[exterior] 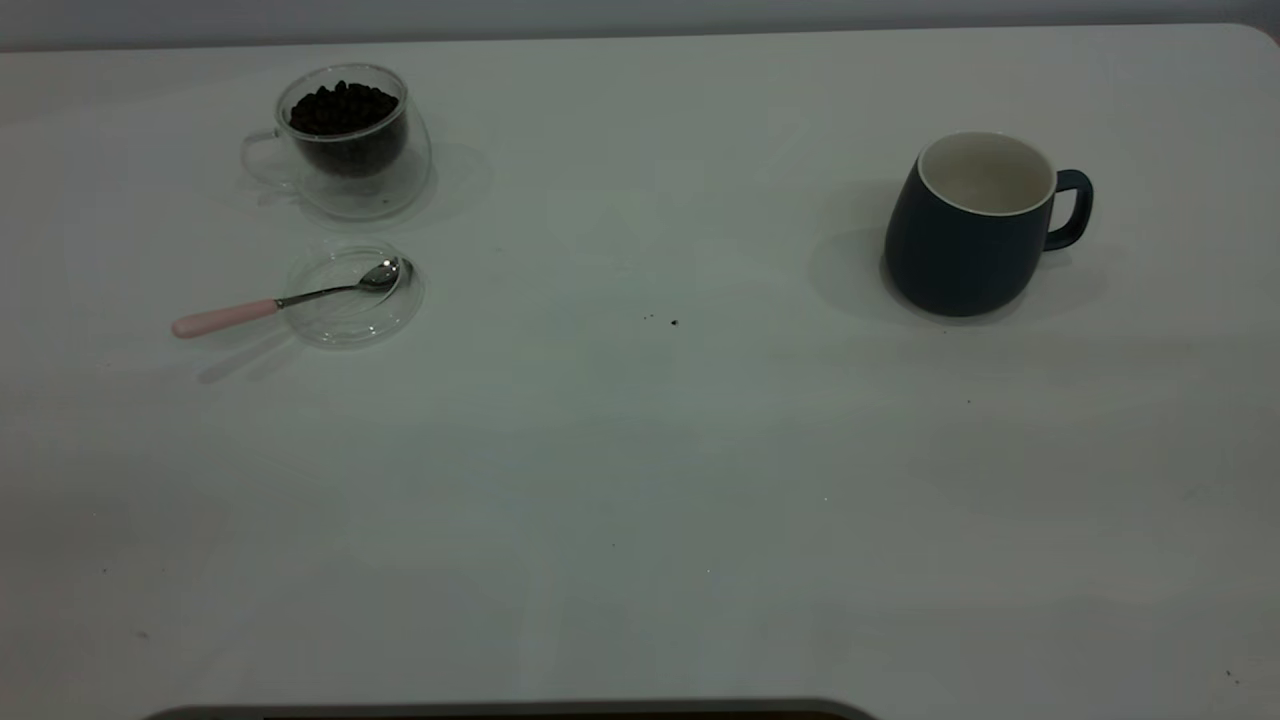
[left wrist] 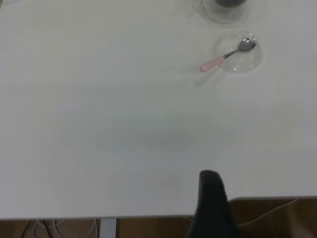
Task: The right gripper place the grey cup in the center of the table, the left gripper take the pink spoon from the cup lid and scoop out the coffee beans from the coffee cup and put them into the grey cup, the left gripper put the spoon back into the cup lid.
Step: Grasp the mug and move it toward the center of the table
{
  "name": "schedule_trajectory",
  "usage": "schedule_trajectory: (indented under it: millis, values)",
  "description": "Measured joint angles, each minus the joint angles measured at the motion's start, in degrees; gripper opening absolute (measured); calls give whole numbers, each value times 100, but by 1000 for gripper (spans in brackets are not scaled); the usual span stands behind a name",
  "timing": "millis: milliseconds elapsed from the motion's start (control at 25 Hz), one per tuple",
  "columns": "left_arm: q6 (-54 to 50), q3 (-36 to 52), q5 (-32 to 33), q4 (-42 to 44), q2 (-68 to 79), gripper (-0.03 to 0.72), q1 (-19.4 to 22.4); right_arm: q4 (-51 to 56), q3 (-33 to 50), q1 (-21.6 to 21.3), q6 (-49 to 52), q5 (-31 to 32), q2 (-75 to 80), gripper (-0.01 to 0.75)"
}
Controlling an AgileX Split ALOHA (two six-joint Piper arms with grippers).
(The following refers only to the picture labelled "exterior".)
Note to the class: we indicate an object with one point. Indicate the dark blue-grey ceramic mug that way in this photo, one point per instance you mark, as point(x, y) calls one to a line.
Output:
point(955, 255)

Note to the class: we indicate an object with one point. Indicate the clear round glass lid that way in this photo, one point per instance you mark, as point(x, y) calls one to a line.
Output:
point(345, 315)

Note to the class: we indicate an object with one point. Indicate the dark coffee beans pile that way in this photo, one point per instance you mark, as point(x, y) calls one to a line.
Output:
point(343, 110)

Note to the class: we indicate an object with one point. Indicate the clear double-wall glass cup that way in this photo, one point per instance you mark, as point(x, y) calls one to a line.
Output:
point(400, 180)

